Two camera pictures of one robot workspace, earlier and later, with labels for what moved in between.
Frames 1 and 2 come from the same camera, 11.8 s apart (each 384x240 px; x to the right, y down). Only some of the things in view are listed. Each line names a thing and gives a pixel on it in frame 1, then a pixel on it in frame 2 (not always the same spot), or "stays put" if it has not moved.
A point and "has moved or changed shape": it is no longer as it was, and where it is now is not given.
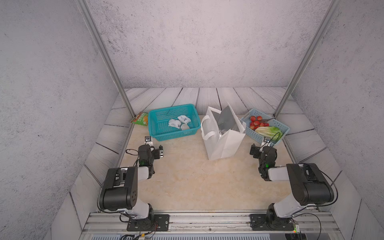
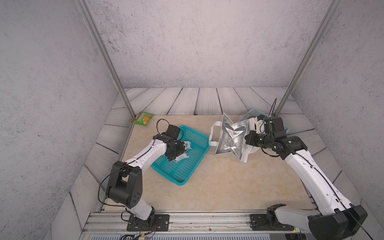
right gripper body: x=257 y=154 to x=256 y=139
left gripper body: x=156 y=155 to x=178 y=149
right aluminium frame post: x=328 y=14 stays put
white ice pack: x=174 y=123 to x=180 y=157
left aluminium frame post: x=99 y=40 stays put
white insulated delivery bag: x=223 y=131 has moved or changed shape
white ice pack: x=184 y=118 to x=188 y=144
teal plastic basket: x=158 y=119 to x=180 y=172
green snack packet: x=141 y=118 stays put
